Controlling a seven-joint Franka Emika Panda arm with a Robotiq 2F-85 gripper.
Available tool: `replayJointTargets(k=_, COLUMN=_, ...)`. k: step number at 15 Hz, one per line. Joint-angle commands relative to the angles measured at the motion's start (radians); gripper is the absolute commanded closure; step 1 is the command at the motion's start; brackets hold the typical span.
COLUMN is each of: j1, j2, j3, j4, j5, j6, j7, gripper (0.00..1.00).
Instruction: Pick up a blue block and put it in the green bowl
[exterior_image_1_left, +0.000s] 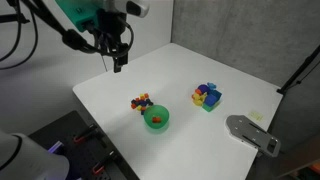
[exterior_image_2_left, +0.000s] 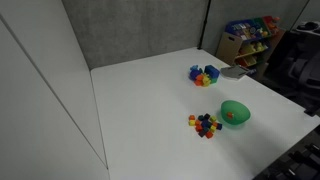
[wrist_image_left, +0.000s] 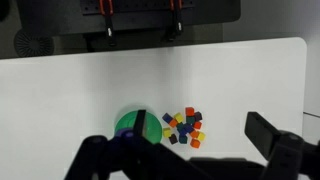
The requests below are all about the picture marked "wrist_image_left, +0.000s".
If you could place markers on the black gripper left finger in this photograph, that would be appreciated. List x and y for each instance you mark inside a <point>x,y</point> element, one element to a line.
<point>100,160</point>

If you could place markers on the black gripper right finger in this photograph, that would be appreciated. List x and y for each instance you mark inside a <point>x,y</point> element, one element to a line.
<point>283,150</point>

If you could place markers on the green plastic bowl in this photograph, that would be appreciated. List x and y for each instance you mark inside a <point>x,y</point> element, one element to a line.
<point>154,128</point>

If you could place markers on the yellow wooden block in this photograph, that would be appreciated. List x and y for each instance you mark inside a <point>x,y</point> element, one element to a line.
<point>166,132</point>
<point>179,117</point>
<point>201,136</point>

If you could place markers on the dark purple wooden block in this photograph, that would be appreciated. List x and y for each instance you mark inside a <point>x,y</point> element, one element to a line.
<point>173,139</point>
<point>198,116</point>

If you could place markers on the orange wooden block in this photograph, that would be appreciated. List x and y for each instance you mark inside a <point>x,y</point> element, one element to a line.
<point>195,143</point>
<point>173,123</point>
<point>194,133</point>

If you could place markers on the dark green wooden block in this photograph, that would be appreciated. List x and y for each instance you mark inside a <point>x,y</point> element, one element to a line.
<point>180,127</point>
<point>190,120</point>

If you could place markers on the red wooden block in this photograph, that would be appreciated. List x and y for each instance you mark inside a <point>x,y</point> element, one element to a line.
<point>197,125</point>
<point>189,111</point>

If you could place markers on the black round ribbed foot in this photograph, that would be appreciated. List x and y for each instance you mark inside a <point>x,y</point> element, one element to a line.
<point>33,43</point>

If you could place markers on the black orange bar clamp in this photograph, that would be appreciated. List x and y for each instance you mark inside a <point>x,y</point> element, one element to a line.
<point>108,25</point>
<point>176,23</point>

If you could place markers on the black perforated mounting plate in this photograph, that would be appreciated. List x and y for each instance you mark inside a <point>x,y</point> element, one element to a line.
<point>213,11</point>

